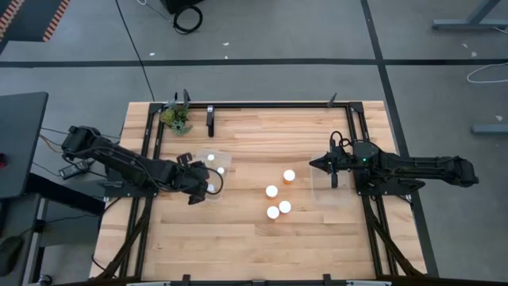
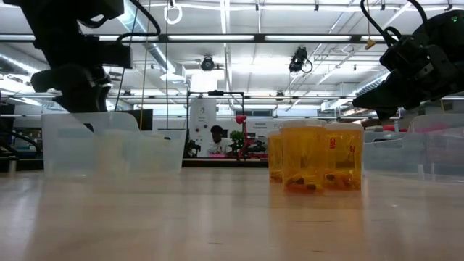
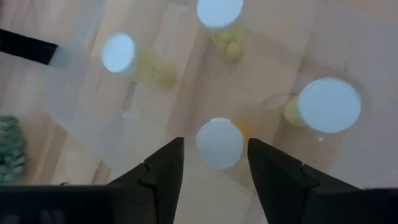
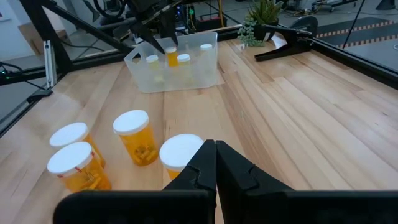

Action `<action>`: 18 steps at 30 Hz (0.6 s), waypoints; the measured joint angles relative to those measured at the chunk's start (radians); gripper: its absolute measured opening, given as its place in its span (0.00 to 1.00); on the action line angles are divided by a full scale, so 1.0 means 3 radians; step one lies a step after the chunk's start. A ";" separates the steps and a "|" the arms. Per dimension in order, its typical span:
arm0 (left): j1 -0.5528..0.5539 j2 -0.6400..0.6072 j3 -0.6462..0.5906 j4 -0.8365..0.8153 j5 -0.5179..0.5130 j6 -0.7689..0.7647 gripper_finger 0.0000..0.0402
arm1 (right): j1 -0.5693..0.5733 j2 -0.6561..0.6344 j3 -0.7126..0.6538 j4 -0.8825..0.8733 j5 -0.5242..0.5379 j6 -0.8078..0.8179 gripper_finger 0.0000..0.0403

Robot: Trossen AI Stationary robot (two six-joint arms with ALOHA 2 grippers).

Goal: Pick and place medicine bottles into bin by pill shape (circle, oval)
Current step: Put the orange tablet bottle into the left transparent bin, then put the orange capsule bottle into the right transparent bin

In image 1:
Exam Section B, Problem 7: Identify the black aluminium table frame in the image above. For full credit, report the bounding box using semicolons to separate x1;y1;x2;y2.
93;101;440;286

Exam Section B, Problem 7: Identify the small potted succulent plant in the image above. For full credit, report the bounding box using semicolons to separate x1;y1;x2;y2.
159;99;194;137

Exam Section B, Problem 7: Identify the dark grey desk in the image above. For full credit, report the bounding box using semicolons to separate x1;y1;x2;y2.
0;91;49;199

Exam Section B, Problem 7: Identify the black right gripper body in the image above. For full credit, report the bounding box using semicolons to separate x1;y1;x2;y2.
337;149;360;174

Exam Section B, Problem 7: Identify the white cable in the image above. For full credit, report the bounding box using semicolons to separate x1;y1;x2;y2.
466;61;508;84

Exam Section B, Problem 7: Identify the grey desk leg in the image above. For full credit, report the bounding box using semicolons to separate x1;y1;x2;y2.
471;123;508;135
431;0;508;32

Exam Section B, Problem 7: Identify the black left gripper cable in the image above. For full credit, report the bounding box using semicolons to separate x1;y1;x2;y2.
204;165;225;196

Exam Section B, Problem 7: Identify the black power adapter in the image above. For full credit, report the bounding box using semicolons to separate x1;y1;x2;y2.
58;159;90;180

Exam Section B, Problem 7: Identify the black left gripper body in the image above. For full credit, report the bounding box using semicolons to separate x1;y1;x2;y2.
174;160;212;196

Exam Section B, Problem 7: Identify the black spring clamp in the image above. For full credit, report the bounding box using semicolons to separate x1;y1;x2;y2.
206;105;216;139

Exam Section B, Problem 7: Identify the coiled black cable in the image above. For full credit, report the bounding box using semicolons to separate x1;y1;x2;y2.
172;4;205;36

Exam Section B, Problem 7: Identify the black box on floor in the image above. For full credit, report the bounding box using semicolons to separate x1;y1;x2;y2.
160;0;206;16

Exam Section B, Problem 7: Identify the thin black cable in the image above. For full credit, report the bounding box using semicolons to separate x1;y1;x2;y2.
114;0;156;102

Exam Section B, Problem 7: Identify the black mat with orange stripes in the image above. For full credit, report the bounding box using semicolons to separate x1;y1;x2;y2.
0;0;72;44

